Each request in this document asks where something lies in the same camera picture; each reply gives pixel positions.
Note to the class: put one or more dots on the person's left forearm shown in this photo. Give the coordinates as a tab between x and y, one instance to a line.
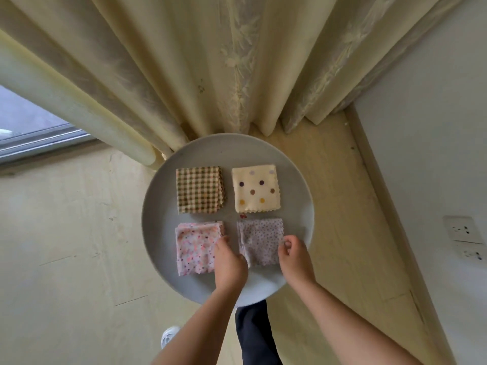
198	330

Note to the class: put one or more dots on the brown checked cloth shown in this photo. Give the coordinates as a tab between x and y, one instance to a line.
199	190

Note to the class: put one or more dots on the cream polka dot cloths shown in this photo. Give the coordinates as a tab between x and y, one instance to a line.
256	188

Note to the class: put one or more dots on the person's right forearm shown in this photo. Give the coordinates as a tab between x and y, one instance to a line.
350	327

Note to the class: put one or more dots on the person's right hand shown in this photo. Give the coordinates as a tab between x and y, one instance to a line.
297	262

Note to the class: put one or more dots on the person's black trouser leg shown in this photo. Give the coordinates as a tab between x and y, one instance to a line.
259	334

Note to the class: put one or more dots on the pink floral cloth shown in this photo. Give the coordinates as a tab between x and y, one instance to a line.
196	248

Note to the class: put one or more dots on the white wall socket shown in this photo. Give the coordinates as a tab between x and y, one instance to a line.
473	254
463	229

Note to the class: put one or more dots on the white bundled curtain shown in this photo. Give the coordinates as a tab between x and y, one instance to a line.
228	57

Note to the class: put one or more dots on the pile of dotted cloths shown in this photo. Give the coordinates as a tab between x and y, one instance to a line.
262	239

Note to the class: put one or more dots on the person's white shoe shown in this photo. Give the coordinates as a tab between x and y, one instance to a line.
170	336

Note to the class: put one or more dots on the white sliding door frame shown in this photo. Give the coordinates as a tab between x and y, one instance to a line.
42	144

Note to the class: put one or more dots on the white round table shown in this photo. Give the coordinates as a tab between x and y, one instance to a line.
160	216

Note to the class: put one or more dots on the person's left hand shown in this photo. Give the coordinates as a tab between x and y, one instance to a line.
230	268

